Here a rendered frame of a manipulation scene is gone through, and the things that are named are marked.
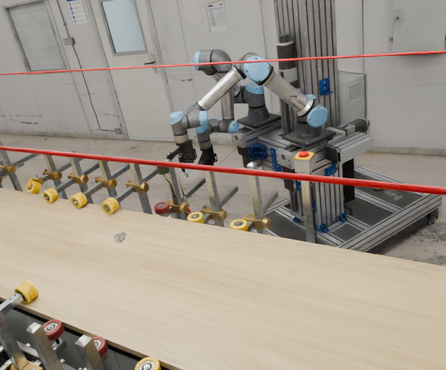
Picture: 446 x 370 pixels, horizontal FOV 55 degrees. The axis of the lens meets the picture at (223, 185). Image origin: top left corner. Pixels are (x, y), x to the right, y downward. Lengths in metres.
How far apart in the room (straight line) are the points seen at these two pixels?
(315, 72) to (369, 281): 1.42
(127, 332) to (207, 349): 0.32
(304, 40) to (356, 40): 1.88
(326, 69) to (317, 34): 0.22
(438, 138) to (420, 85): 0.55
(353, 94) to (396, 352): 1.80
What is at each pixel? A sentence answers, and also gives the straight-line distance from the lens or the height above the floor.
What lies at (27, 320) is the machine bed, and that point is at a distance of 2.14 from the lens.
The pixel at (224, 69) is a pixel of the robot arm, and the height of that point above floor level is 1.46.
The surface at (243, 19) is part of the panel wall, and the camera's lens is 4.78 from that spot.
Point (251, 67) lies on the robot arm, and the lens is 2.15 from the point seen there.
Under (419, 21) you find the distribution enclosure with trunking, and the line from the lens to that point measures 4.09.
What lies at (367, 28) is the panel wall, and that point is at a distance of 4.39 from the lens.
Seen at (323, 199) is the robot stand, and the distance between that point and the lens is 3.01.
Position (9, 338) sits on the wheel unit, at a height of 0.97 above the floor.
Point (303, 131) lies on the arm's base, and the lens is 2.48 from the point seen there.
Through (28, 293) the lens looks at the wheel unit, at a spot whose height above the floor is 0.96.
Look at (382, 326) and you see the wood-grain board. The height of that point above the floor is 0.90.
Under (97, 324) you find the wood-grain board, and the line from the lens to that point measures 1.72.
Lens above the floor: 1.99
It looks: 27 degrees down
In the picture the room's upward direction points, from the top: 11 degrees counter-clockwise
